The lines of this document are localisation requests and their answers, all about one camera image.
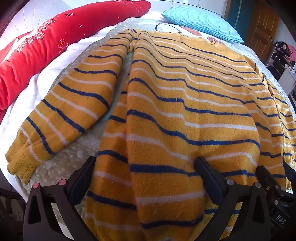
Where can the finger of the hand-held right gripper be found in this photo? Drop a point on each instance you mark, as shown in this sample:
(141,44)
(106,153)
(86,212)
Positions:
(266,178)
(290,170)

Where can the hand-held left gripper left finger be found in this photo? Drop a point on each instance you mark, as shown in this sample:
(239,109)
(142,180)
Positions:
(81,182)

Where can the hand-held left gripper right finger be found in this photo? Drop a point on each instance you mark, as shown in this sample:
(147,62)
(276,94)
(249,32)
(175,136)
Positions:
(208,173)

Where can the yellow striped knit sweater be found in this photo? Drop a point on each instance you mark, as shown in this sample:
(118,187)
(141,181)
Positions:
(185,115)

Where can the heart print quilted blanket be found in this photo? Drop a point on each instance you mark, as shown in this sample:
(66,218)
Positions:
(69,153)

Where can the dark wooden chair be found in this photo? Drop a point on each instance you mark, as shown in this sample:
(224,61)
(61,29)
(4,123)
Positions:
(10,215)

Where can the cluttered storage rack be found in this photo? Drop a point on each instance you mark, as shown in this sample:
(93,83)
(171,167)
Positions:
(283,60)

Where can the white bed sheet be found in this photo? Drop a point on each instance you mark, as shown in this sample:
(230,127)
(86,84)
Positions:
(46,74)

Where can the red patterned pillow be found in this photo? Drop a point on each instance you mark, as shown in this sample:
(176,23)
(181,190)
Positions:
(46,46)

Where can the brown wooden door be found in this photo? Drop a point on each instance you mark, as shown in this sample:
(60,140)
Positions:
(261,25)

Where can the turquoise knit pillow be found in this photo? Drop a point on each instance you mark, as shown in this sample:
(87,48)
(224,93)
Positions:
(203,23)

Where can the white round headboard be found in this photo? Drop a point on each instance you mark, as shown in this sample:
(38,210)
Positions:
(34,14)

